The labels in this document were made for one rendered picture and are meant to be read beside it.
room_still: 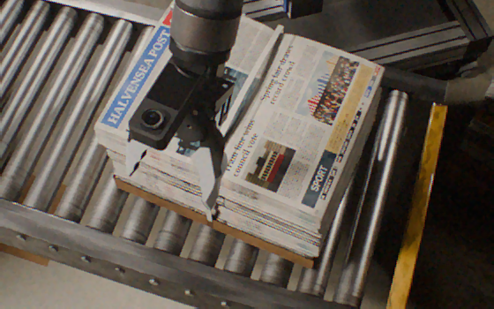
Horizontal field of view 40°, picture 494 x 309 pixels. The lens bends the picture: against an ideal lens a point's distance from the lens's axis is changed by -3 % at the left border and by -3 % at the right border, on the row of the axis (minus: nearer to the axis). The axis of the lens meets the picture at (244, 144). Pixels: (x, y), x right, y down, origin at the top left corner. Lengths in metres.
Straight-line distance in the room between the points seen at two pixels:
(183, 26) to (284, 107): 0.35
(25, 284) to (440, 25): 1.50
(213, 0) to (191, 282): 0.59
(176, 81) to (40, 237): 0.58
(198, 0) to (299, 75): 0.40
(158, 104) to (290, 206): 0.32
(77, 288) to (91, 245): 0.85
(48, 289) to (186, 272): 0.95
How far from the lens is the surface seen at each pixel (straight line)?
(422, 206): 1.26
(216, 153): 0.81
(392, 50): 2.17
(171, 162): 1.04
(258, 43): 1.13
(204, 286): 1.19
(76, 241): 1.25
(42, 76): 1.45
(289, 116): 1.06
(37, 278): 2.12
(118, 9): 1.50
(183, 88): 0.76
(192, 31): 0.75
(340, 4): 2.28
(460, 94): 2.42
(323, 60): 1.12
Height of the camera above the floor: 1.93
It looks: 61 degrees down
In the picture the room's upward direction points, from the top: straight up
